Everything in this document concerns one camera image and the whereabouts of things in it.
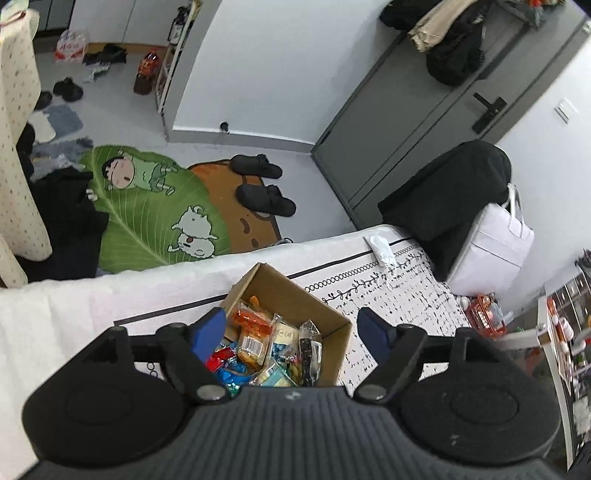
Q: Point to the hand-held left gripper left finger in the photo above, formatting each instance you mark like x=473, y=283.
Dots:
x=207, y=333

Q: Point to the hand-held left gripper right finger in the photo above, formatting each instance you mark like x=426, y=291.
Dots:
x=373, y=334

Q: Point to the red snack packet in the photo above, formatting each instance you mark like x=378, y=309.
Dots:
x=220, y=357

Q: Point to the orange bread packet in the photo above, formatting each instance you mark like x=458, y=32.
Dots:
x=251, y=323

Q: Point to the blue green snack packet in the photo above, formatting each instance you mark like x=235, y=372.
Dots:
x=231, y=376

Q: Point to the brown cardboard box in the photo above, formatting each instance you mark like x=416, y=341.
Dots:
x=295, y=295

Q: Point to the black white printed blanket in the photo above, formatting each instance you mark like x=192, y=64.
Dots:
x=406, y=286

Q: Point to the white face mask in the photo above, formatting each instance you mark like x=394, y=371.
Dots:
x=381, y=249

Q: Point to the red plastic basket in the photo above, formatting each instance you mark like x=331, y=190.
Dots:
x=485, y=316

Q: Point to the green cartoon rug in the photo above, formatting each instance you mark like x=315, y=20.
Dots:
x=152, y=217

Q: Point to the white bed sheet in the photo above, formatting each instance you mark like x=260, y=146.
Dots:
x=69, y=304

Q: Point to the black slipper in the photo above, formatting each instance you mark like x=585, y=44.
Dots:
x=265, y=199
x=256, y=166

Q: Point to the white tote bag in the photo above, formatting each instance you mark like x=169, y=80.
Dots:
x=496, y=244

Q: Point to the black jacket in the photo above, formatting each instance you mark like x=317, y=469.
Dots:
x=452, y=194

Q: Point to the white desk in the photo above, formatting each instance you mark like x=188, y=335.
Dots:
x=551, y=337

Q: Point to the pile of black clothes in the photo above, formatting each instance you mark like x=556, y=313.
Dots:
x=60, y=221

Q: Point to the dark drawer organiser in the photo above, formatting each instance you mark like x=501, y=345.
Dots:
x=572, y=295

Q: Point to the grey door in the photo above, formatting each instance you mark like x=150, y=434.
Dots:
x=392, y=115

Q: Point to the grey floor mat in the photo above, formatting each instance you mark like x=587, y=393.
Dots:
x=67, y=117

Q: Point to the brown drink bottle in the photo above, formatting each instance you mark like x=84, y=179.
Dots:
x=147, y=74

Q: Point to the white metal rack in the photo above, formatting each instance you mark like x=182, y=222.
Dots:
x=168, y=69

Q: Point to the dotted cream cloth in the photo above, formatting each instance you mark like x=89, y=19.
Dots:
x=18, y=138

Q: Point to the black shoe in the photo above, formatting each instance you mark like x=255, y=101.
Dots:
x=69, y=89
x=44, y=99

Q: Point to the hanging black bag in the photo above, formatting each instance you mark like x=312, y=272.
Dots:
x=455, y=55

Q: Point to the pair of black boots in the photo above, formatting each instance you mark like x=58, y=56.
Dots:
x=106, y=54

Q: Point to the hanging beige garment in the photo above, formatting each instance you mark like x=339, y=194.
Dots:
x=434, y=23

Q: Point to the water bottle pack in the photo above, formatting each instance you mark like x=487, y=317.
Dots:
x=71, y=46

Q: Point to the hanging black coat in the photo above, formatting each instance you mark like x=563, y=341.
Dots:
x=401, y=11

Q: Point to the white light switch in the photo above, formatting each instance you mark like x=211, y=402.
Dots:
x=564, y=110

